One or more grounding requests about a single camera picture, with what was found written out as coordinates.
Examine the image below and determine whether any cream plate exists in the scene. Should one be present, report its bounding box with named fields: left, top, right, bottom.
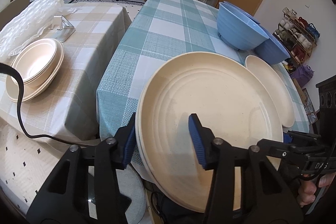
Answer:
left=136, top=52, right=283, bottom=212
left=244, top=55, right=295, bottom=128
left=138, top=84, right=246, bottom=212

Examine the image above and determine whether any large blue bowl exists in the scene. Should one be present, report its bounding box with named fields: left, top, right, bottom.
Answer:
left=217, top=3, right=269, bottom=51

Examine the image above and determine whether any blue bowl back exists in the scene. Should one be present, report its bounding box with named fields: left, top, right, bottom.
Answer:
left=223, top=1, right=261, bottom=25

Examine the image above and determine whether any stack of cream bowls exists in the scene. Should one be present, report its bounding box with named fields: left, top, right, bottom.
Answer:
left=11, top=38, right=65, bottom=102

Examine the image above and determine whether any person's right hand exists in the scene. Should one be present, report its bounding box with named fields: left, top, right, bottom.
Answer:
left=297, top=173, right=335, bottom=207

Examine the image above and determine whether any dotted cream rug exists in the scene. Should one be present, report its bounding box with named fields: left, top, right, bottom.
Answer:
left=1, top=4, right=140, bottom=212

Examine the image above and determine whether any purple bag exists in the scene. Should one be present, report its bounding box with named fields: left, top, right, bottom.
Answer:
left=290, top=64, right=314, bottom=88

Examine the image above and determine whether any beige plaid tablecloth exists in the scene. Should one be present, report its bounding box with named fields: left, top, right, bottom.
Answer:
left=0, top=2, right=132, bottom=143

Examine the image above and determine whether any shoe rack with shoes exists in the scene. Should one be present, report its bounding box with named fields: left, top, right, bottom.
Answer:
left=273, top=7, right=321, bottom=65

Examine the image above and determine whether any metal phone stand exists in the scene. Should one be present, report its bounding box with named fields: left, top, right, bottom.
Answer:
left=50, top=15, right=75, bottom=43

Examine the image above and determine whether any white bubble wrap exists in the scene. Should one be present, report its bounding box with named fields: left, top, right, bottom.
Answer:
left=1, top=0, right=77, bottom=63

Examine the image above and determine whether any teal plaid tablecloth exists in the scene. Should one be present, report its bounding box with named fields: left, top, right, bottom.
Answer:
left=96, top=0, right=250, bottom=139

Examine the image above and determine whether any black cable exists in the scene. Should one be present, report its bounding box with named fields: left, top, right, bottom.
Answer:
left=0, top=62, right=103, bottom=147

